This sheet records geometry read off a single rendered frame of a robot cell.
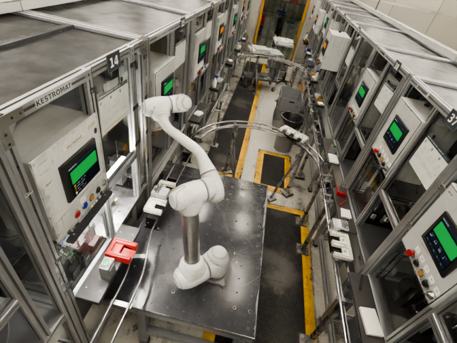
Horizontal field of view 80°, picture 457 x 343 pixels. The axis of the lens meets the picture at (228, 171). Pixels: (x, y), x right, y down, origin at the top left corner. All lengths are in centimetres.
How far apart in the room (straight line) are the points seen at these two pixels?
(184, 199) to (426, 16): 959
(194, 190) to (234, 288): 90
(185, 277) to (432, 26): 980
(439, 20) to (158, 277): 992
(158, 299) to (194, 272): 34
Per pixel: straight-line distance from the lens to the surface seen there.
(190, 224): 159
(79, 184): 140
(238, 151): 450
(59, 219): 141
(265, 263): 311
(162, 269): 213
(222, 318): 201
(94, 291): 185
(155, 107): 164
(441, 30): 1064
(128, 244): 192
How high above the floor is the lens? 251
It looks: 38 degrees down
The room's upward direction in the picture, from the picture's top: 12 degrees clockwise
